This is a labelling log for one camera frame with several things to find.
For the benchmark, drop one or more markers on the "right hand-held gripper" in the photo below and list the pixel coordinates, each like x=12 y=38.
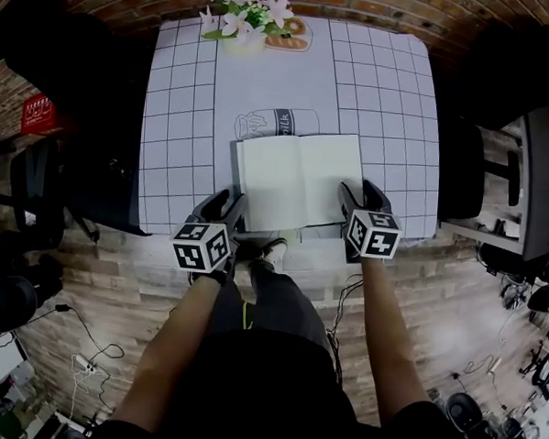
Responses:
x=374 y=237

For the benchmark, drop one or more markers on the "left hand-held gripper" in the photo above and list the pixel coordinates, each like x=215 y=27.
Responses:
x=199 y=249

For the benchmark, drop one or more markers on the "grey notebook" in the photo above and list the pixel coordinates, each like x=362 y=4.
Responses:
x=295 y=183

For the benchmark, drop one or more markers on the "person's right forearm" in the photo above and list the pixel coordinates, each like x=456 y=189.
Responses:
x=387 y=339

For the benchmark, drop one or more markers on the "person's left forearm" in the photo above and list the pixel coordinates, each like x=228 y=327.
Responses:
x=171 y=346

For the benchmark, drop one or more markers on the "person's right shoe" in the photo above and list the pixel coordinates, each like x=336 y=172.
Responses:
x=275 y=253

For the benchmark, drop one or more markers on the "person's dark trousers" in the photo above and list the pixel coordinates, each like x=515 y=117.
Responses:
x=279 y=306

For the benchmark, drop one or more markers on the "white grid tablecloth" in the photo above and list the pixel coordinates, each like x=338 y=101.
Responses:
x=382 y=82

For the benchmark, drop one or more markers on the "black office chair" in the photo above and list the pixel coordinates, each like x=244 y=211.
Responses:
x=58 y=65
x=493 y=78

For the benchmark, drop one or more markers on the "grey desk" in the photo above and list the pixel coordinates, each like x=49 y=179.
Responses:
x=540 y=182

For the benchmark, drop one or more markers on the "black side chair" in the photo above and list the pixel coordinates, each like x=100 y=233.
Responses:
x=37 y=192

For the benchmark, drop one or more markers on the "person's black shirt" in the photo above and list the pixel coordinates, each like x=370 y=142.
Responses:
x=265 y=397

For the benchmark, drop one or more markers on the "white flowers in pot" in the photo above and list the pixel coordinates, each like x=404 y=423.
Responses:
x=246 y=20

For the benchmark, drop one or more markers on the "white power strip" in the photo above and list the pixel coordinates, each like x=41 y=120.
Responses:
x=85 y=365

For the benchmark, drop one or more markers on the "red box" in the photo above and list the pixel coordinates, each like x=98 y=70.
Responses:
x=37 y=114

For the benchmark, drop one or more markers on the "black green helmet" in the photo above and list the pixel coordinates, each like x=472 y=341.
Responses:
x=545 y=301

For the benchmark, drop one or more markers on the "black round helmet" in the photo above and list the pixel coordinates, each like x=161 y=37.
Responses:
x=13 y=303

